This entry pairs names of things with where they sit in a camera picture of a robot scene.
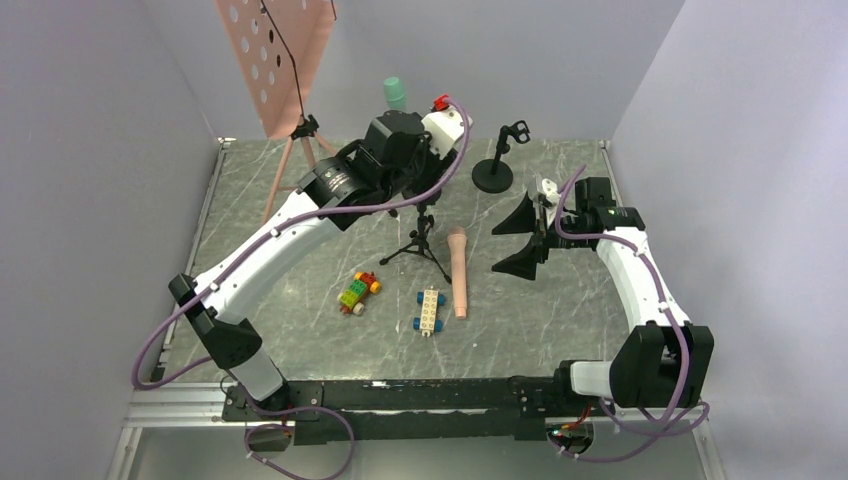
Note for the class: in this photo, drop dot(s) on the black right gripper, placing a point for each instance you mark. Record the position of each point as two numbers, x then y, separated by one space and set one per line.
540 229

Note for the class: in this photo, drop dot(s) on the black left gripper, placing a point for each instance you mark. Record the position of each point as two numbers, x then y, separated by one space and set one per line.
429 183

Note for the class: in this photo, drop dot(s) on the black shock-mount tripod stand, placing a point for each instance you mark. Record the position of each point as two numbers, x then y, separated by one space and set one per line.
419 244

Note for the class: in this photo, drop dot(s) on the teal green microphone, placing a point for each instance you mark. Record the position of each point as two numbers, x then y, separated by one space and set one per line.
395 93

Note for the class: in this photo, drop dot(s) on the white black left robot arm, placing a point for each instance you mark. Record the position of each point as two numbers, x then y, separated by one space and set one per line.
403 159

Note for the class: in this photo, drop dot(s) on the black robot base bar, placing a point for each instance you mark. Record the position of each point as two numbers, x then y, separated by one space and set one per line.
520 407

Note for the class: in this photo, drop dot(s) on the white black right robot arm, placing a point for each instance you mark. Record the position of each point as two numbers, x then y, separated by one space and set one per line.
664 360

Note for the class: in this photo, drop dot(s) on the pink music stand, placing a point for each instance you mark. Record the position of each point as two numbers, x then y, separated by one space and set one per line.
279 46

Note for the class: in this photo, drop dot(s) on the pink microphone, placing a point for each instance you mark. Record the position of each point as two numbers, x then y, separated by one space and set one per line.
457 242

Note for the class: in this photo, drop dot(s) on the white blue brick car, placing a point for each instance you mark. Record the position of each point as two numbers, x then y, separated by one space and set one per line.
427 322

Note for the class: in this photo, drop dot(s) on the red green brick car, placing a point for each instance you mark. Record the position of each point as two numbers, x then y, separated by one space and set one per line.
352 299

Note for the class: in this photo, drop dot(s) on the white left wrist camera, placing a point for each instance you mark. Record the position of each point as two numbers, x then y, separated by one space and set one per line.
445 125

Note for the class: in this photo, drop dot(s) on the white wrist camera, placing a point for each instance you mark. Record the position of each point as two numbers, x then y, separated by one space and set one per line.
445 125
544 192

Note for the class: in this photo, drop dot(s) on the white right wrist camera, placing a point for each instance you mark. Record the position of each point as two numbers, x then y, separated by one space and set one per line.
544 192

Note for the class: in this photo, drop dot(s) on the aluminium table edge rail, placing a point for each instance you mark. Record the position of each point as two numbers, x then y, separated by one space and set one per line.
204 250

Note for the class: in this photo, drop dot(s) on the front aluminium rail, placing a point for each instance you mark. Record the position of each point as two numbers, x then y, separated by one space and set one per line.
182 405

